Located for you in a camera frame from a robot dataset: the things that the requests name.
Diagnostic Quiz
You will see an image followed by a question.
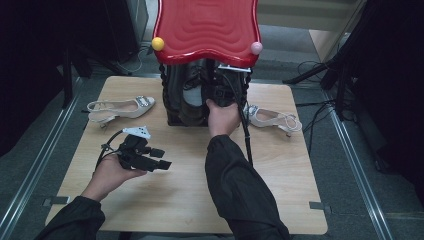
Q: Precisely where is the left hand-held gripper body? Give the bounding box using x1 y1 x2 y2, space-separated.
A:
116 125 154 173

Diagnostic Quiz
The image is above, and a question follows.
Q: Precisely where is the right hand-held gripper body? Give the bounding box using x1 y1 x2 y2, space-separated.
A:
206 64 252 108

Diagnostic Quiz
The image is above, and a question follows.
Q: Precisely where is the black leather shoe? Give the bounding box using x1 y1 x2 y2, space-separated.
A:
166 59 209 127
206 71 244 109

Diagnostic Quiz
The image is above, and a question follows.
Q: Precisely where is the white heeled shoe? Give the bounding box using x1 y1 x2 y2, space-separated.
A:
86 95 157 129
242 104 303 138

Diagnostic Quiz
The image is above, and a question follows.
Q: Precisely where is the red and black shoe rack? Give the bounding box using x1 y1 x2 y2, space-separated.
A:
152 0 263 128

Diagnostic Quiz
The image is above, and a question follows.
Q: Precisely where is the person's right hand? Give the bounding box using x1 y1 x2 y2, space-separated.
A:
205 98 243 138

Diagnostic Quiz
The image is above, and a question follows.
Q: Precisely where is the person's left hand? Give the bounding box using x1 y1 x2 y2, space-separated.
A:
81 153 148 203

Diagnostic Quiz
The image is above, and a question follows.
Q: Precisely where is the pink ball knob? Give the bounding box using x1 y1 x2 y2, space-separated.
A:
250 41 264 56

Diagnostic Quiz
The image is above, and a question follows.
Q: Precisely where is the yellow ball knob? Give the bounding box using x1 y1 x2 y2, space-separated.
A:
151 36 166 52

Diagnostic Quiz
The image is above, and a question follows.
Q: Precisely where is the black metal stand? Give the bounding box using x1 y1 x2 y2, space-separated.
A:
282 49 358 121
61 43 133 109

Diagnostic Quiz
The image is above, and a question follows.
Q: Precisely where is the beige board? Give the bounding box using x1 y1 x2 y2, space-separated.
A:
308 0 368 64

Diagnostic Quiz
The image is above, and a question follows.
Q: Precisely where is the dark cabinet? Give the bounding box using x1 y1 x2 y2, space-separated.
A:
103 0 149 64

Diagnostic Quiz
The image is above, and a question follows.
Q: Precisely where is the dark curtain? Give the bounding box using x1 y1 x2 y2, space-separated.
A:
0 0 68 158
346 0 424 208

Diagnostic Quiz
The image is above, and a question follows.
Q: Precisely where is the left hand-held gripper cable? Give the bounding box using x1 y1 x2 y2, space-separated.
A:
94 129 129 171

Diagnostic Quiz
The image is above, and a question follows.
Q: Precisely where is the looped black floor cable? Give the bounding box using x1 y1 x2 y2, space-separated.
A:
296 59 326 79

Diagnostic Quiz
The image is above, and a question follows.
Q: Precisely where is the white floor cable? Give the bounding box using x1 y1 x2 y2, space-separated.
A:
116 46 154 75

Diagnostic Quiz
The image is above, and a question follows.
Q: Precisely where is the grey table bracket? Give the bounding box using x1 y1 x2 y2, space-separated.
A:
309 200 332 214
42 195 71 208

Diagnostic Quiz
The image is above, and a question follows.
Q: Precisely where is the metal floor rail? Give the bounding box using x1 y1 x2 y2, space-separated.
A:
324 93 394 240
0 78 83 240

